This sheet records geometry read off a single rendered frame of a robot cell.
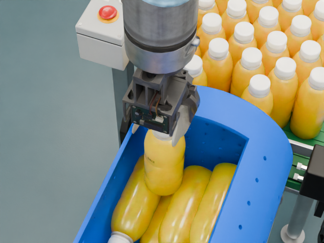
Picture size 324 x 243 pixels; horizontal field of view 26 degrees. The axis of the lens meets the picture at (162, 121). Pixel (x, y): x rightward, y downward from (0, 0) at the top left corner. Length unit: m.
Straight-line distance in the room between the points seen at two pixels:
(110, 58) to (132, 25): 0.61
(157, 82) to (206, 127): 0.36
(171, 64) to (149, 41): 0.05
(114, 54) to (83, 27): 0.08
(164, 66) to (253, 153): 0.30
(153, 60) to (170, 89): 0.10
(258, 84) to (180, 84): 0.41
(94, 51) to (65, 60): 1.35
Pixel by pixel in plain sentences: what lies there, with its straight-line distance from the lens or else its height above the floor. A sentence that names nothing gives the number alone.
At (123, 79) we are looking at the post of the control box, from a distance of 1.62.
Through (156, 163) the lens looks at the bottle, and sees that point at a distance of 1.11.
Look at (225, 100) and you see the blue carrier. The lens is 1.12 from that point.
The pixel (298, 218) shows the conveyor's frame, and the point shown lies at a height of 0.17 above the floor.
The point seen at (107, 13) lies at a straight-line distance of 1.40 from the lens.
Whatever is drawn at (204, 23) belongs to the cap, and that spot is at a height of 1.08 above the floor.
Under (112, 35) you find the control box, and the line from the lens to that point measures 1.38.
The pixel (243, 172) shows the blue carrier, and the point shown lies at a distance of 1.08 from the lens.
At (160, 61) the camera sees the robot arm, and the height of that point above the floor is 1.48.
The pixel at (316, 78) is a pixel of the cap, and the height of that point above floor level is 1.08.
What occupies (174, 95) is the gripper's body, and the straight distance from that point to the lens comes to 0.93.
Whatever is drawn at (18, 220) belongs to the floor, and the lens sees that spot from 2.43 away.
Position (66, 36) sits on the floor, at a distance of 2.86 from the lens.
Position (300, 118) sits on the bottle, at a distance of 1.44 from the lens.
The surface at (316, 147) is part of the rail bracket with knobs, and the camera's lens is 1.37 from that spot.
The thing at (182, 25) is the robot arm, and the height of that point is 1.53.
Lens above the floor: 2.13
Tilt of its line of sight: 56 degrees down
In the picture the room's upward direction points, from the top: straight up
